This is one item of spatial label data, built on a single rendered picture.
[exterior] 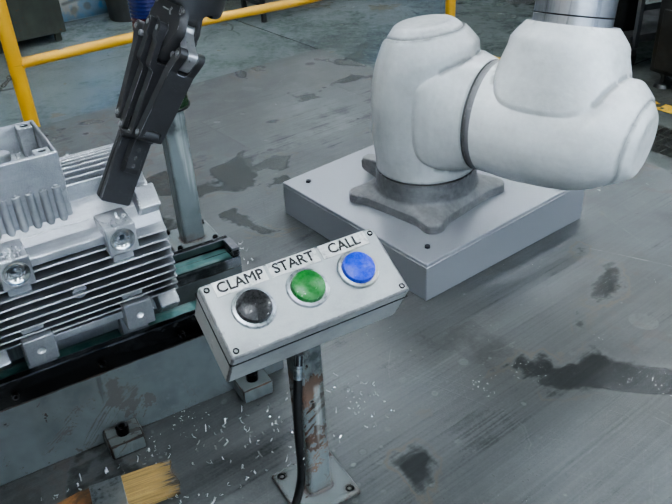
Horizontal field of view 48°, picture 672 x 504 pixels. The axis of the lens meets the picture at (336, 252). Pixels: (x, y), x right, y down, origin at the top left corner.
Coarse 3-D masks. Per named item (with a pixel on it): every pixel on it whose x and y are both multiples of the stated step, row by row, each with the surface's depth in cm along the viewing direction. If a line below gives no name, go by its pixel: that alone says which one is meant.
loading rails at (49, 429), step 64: (192, 256) 96; (192, 320) 84; (0, 384) 76; (64, 384) 79; (128, 384) 84; (192, 384) 88; (256, 384) 90; (0, 448) 79; (64, 448) 83; (128, 448) 83
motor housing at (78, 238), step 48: (96, 192) 75; (0, 240) 71; (48, 240) 72; (96, 240) 72; (144, 240) 76; (0, 288) 69; (48, 288) 72; (96, 288) 74; (144, 288) 78; (0, 336) 71
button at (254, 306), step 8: (240, 296) 61; (248, 296) 61; (256, 296) 61; (264, 296) 61; (240, 304) 60; (248, 304) 60; (256, 304) 60; (264, 304) 61; (272, 304) 61; (240, 312) 60; (248, 312) 60; (256, 312) 60; (264, 312) 60; (248, 320) 60; (256, 320) 60; (264, 320) 60
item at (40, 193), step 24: (0, 144) 76; (24, 144) 76; (48, 144) 72; (0, 168) 68; (24, 168) 69; (48, 168) 70; (0, 192) 69; (24, 192) 70; (48, 192) 71; (0, 216) 70; (24, 216) 71; (48, 216) 72
